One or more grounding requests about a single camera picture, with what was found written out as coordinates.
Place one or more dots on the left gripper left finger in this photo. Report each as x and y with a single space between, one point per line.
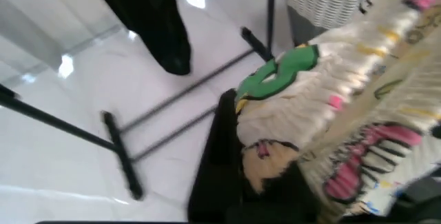
217 169

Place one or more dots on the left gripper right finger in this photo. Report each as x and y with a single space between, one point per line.
293 196

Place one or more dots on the cream printed garment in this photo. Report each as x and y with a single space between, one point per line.
344 89

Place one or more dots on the black garment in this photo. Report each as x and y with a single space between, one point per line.
155 17

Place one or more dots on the black clothes rack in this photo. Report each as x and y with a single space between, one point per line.
120 144

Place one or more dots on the white laundry basket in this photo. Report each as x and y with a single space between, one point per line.
317 0

